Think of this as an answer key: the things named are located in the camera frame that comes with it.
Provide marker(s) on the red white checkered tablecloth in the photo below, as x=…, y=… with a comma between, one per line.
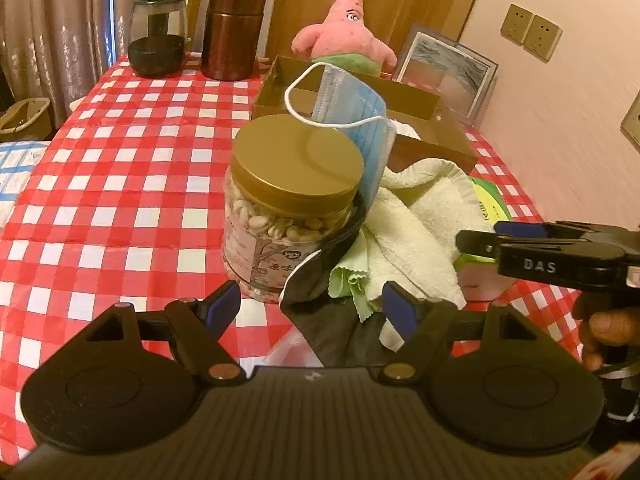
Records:
x=125, y=185

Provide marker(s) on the glass jar with green lid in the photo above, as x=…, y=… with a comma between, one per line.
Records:
x=157, y=35

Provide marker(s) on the pink starfish plush toy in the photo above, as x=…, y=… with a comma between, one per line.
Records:
x=345, y=25

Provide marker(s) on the grey patterned curtain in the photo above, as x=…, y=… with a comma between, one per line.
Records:
x=55, y=25

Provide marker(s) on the light blue patterned cloth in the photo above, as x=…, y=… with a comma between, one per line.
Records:
x=17, y=175

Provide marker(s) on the clear picture frame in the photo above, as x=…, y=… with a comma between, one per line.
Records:
x=445, y=70

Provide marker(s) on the blue face mask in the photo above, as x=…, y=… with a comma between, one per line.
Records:
x=350, y=105

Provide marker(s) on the person's right hand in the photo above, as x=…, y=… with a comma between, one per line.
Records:
x=606, y=331

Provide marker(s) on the light green cleaning cloth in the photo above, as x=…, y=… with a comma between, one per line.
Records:
x=350, y=280

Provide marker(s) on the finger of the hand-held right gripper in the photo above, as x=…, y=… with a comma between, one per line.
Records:
x=520, y=229
x=480, y=246

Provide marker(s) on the beige basket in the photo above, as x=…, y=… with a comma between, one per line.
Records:
x=25, y=119

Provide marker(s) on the brown cardboard box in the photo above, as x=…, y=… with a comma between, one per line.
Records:
x=432, y=154

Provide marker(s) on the clear plastic sheet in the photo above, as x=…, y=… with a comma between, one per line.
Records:
x=405, y=129

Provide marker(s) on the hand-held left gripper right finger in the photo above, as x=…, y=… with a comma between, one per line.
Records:
x=400, y=311

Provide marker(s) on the nut jar with gold lid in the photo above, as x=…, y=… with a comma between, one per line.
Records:
x=285, y=210

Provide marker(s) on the white plastic bag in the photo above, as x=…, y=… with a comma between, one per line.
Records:
x=292, y=352

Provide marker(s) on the white towel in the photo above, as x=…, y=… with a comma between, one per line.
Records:
x=425, y=220

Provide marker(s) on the beige wall socket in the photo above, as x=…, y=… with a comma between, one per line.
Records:
x=517, y=24
x=542, y=39
x=632, y=125

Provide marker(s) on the green and white box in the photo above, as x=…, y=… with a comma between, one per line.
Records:
x=492, y=205

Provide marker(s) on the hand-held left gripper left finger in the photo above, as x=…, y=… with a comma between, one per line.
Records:
x=222, y=306

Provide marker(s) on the black cloth face mask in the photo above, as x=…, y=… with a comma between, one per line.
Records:
x=332, y=332

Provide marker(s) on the brown metal canister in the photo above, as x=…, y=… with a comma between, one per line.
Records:
x=232, y=30

